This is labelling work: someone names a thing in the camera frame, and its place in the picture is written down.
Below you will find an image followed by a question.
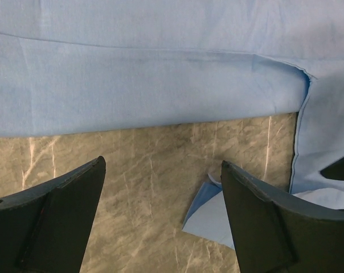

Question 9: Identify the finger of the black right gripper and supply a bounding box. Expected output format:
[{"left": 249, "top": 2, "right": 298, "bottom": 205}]
[{"left": 320, "top": 157, "right": 344, "bottom": 181}]

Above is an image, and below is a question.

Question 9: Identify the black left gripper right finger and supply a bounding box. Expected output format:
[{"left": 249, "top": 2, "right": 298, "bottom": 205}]
[{"left": 221, "top": 161, "right": 344, "bottom": 272}]

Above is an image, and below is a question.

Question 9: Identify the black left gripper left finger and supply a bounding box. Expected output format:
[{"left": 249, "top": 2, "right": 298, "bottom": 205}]
[{"left": 0, "top": 156, "right": 106, "bottom": 272}]

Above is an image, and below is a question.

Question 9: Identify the light blue long sleeve shirt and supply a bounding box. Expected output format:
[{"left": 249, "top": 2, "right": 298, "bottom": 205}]
[{"left": 0, "top": 0, "right": 344, "bottom": 251}]

